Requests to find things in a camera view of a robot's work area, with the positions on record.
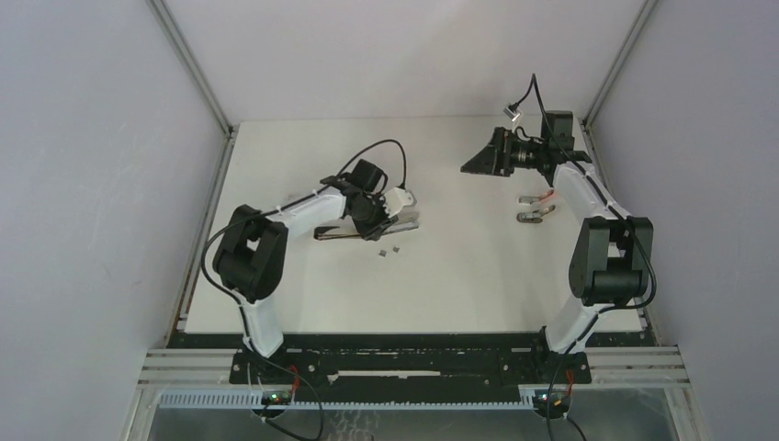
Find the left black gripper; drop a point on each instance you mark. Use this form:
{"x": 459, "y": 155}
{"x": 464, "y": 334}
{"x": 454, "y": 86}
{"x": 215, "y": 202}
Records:
{"x": 378, "y": 232}

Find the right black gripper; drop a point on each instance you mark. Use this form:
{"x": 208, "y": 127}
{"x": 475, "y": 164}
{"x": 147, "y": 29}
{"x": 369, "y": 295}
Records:
{"x": 495, "y": 159}

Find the black silver stapler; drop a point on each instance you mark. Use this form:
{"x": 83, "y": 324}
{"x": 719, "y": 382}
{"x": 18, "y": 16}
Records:
{"x": 407, "y": 220}

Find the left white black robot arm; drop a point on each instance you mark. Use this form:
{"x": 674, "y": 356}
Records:
{"x": 250, "y": 252}

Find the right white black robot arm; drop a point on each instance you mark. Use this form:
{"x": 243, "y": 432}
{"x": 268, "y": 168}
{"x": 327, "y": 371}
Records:
{"x": 610, "y": 263}

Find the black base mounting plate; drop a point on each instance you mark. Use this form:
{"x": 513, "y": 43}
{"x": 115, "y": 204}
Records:
{"x": 279, "y": 372}

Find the left controller board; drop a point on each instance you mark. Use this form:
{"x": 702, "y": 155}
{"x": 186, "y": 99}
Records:
{"x": 280, "y": 398}

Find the controller board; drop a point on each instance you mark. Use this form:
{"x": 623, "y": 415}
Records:
{"x": 280, "y": 398}
{"x": 543, "y": 400}

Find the right controller board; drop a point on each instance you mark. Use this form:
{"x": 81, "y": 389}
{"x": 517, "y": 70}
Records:
{"x": 543, "y": 400}

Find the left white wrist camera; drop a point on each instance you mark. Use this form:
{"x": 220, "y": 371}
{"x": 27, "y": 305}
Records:
{"x": 396, "y": 200}

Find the white slotted cable duct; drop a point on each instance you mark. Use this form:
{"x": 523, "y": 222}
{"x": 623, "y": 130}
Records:
{"x": 246, "y": 400}

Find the aluminium frame rails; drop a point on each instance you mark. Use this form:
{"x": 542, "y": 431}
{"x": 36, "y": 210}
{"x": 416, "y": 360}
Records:
{"x": 603, "y": 368}

